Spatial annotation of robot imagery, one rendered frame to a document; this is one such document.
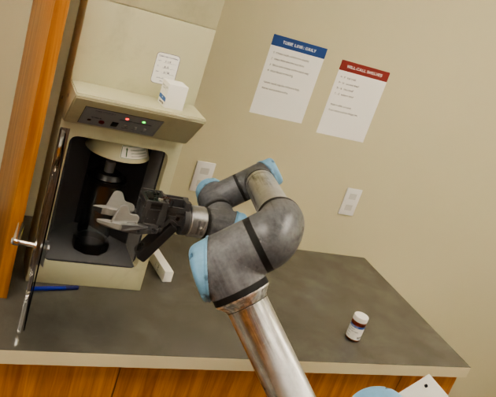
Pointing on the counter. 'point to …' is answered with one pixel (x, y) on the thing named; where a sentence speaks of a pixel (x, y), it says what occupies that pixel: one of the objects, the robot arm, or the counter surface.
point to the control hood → (82, 95)
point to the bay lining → (131, 191)
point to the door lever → (21, 236)
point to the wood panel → (25, 132)
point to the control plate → (120, 120)
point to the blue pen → (56, 287)
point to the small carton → (172, 94)
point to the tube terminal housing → (199, 35)
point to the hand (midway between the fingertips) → (98, 217)
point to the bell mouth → (118, 151)
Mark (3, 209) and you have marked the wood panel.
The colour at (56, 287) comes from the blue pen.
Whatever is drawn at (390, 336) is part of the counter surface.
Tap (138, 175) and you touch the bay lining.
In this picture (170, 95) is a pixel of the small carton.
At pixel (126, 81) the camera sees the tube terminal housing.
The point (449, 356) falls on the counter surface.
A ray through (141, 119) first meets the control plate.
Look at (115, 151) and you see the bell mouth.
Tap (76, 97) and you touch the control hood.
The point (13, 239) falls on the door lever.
